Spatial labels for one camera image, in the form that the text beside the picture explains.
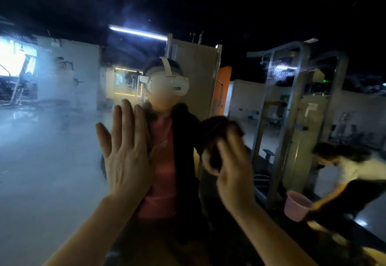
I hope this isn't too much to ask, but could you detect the person's left hand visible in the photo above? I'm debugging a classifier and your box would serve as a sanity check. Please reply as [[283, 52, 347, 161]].
[[95, 99, 169, 207]]

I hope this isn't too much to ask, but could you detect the person's right hand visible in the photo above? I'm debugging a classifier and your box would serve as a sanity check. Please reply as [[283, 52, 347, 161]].
[[201, 127, 257, 214]]

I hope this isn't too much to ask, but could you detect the dark brown cleaning cloth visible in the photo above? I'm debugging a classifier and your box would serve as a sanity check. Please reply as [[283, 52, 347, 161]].
[[199, 116, 246, 173]]

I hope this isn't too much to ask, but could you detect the large wall mirror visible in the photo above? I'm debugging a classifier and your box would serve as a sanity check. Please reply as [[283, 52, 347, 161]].
[[0, 0, 386, 266]]

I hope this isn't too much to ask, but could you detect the person's right forearm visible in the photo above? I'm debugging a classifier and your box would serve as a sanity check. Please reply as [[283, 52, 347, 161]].
[[226, 199, 318, 266]]

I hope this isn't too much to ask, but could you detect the person's left forearm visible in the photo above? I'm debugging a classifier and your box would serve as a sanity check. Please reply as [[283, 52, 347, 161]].
[[45, 193, 153, 266]]

